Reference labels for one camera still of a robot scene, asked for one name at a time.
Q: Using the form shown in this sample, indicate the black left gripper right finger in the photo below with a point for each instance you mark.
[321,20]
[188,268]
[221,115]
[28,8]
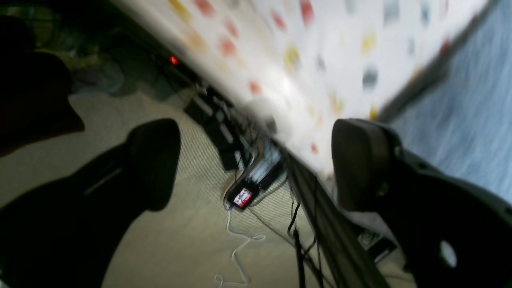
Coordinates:
[453,233]

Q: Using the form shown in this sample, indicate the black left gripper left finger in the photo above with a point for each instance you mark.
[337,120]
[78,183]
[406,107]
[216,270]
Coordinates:
[64,234]

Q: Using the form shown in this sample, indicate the grey t-shirt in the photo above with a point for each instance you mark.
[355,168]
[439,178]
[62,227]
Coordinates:
[463,125]

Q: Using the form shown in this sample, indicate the black device with red label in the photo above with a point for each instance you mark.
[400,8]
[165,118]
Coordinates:
[241,195]

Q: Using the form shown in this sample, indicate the black power strip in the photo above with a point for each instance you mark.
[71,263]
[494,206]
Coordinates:
[211,111]

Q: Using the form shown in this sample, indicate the terrazzo patterned tablecloth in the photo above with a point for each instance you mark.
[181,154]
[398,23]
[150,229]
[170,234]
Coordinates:
[299,65]

